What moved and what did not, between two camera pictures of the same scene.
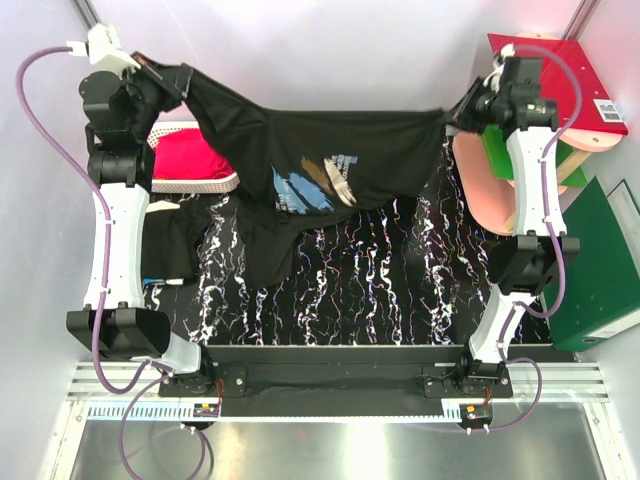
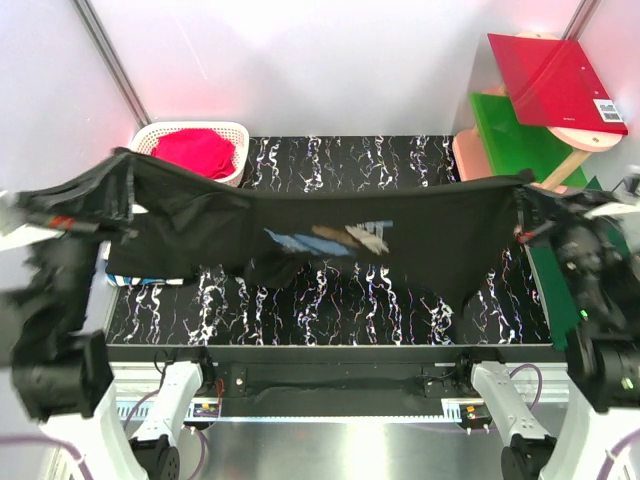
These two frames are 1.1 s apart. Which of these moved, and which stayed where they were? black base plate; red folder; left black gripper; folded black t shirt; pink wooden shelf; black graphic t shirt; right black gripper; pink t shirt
Moved: black graphic t shirt; left black gripper; right black gripper
Stayed: pink t shirt; black base plate; red folder; pink wooden shelf; folded black t shirt
